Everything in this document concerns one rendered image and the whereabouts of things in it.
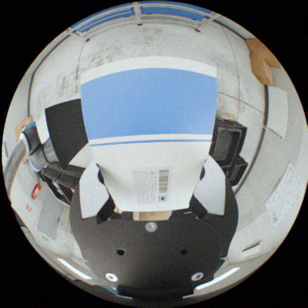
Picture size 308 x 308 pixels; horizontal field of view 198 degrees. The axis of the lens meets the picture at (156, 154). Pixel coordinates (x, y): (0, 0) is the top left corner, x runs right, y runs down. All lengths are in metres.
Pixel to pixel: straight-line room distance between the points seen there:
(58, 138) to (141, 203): 0.43
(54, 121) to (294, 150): 2.91
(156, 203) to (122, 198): 0.05
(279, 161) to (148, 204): 2.56
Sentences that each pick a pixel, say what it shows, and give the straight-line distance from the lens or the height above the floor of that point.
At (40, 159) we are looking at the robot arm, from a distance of 0.59.
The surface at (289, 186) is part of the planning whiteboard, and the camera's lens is 2.59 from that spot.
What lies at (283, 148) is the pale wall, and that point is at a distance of 2.55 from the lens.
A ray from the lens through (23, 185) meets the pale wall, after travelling 3.60.
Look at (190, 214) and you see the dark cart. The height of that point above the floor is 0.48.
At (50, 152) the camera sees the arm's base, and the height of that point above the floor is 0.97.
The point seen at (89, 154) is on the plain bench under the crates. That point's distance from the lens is 0.75.
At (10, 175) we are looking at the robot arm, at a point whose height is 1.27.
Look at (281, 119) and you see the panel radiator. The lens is 2.49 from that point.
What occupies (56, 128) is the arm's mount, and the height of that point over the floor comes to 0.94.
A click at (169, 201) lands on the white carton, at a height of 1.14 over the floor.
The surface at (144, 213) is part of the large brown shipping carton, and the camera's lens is 1.15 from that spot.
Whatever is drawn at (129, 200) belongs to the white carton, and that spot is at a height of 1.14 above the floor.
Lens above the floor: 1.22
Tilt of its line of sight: 58 degrees down
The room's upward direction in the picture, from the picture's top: 175 degrees clockwise
